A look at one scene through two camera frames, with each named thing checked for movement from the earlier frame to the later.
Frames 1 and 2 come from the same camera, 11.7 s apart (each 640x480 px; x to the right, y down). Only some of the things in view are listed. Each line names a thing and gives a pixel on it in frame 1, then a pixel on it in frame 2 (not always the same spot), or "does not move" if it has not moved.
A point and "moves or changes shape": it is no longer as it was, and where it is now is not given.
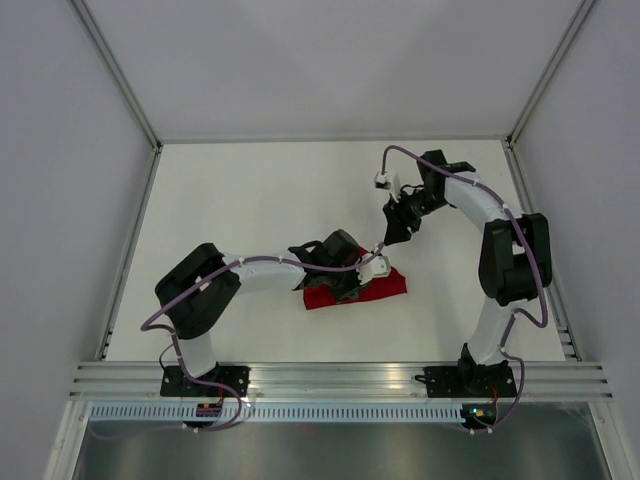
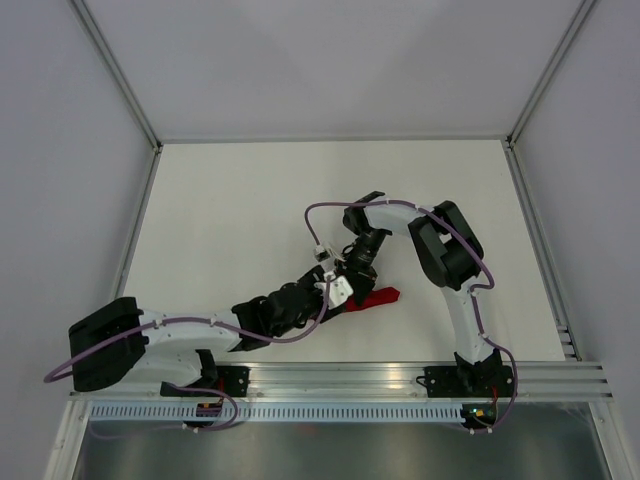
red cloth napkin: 393,283 moves or changes shape
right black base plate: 469,381 does not move
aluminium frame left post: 117,74 does not move
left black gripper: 354,287 -> 311,277
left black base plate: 175,383 does not move
